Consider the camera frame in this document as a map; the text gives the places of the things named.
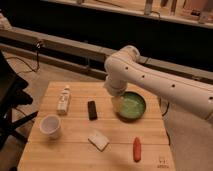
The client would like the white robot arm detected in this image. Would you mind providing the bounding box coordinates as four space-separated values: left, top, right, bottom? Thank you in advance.
104 45 213 125

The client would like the white ceramic cup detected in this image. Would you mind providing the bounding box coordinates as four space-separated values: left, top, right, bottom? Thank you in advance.
39 115 61 139

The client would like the green bowl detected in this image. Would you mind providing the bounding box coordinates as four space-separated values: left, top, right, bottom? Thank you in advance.
115 91 146 122

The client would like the black rectangular block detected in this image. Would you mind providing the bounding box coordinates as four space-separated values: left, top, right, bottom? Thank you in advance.
87 101 97 120

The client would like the white sponge block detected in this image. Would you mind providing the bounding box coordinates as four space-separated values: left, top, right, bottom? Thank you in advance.
88 130 109 151

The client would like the white tube bottle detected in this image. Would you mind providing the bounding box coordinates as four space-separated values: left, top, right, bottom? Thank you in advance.
57 85 70 115

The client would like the orange carrot toy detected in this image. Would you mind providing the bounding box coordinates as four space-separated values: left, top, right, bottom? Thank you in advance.
133 137 141 162

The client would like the black chair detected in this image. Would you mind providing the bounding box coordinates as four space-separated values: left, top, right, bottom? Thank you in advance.
0 51 37 150

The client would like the black cable on floor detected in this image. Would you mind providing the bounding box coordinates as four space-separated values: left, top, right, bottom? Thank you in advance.
4 39 44 74

